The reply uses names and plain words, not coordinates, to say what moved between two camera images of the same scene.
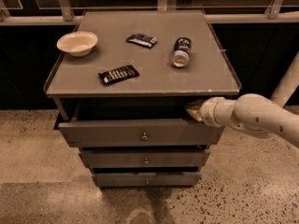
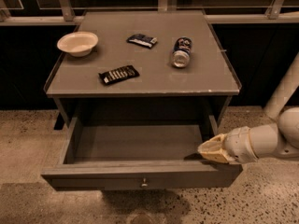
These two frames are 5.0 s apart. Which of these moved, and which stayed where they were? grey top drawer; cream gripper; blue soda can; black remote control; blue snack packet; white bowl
Moved: grey top drawer; cream gripper
Stayed: blue snack packet; blue soda can; black remote control; white bowl
